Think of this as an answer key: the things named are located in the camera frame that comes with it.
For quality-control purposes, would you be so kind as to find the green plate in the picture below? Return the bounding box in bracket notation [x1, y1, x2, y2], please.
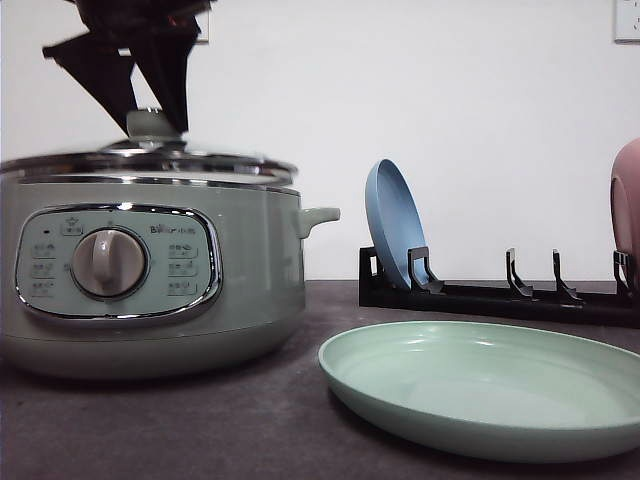
[318, 320, 640, 463]

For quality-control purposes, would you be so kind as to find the pink plate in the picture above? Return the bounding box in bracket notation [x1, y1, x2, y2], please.
[610, 137, 640, 291]

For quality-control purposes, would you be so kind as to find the black plate rack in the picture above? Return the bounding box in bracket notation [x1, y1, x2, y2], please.
[359, 247, 640, 327]

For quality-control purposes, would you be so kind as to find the white wall socket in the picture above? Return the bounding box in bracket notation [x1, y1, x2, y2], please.
[614, 0, 640, 45]
[193, 10, 209, 44]

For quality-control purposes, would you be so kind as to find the blue plate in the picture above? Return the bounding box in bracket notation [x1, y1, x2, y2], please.
[365, 159, 429, 288]

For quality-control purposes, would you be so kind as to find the grey table mat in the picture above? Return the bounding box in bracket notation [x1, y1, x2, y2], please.
[0, 280, 640, 480]

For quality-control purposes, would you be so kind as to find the glass steamer lid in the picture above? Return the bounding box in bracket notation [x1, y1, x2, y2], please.
[0, 110, 297, 186]

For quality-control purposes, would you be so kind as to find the green electric steamer pot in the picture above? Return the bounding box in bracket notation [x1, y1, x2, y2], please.
[0, 172, 341, 381]

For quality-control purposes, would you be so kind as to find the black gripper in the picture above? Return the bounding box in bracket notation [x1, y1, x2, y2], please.
[43, 0, 217, 136]

